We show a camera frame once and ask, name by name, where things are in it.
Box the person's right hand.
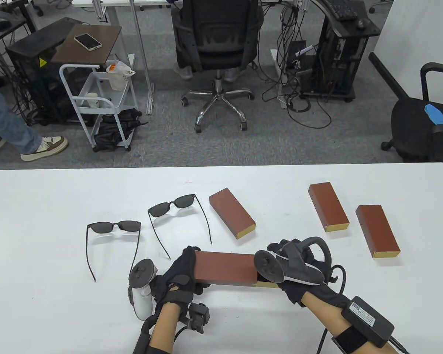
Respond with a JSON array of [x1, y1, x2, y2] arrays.
[[268, 239, 351, 308]]

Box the person's left hand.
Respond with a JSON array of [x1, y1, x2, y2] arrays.
[[151, 246, 211, 311]]

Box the brown sliding storage box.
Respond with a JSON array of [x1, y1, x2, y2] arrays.
[[308, 182, 350, 233], [355, 205, 402, 258], [209, 187, 256, 240], [195, 251, 281, 289]]

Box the black sunglasses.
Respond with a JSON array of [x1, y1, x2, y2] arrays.
[[86, 221, 142, 282], [148, 194, 212, 260]]

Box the black forearm sensor pack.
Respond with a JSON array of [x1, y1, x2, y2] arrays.
[[133, 316, 155, 354], [332, 296, 395, 354]]

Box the person's left forearm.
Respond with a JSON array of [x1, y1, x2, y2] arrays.
[[150, 304, 181, 354]]

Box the person's right forearm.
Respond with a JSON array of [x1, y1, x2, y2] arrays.
[[302, 291, 392, 354]]

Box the white grey hand controller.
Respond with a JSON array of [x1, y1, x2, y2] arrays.
[[128, 259, 158, 320], [254, 236, 333, 285]]

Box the black bag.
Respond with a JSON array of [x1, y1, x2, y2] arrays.
[[93, 108, 148, 152]]

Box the black office chair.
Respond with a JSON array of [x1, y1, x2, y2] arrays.
[[381, 62, 443, 166], [171, 0, 263, 133]]

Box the white utility cart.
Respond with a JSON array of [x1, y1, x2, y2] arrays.
[[59, 59, 139, 152]]

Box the blue cloth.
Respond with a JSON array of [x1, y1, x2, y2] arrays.
[[424, 103, 443, 142]]

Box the white plastic bag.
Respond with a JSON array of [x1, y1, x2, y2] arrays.
[[106, 60, 136, 91]]

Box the black computer tower yellow sticker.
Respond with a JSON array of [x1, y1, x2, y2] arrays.
[[6, 17, 82, 124]]

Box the brown side table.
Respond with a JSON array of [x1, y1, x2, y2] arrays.
[[52, 24, 122, 72]]

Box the white smartphone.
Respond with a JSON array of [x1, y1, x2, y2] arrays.
[[74, 33, 102, 51]]

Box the black computer desk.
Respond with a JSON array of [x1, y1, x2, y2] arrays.
[[301, 0, 381, 103]]

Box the white partition panel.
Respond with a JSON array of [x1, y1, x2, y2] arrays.
[[369, 0, 443, 111]]

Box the black keyboard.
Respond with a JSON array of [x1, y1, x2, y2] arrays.
[[322, 0, 358, 21]]

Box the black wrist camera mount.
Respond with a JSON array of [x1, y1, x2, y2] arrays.
[[186, 302, 210, 334]]

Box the black floor cables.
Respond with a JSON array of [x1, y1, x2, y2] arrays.
[[260, 0, 333, 129], [0, 37, 34, 129]]

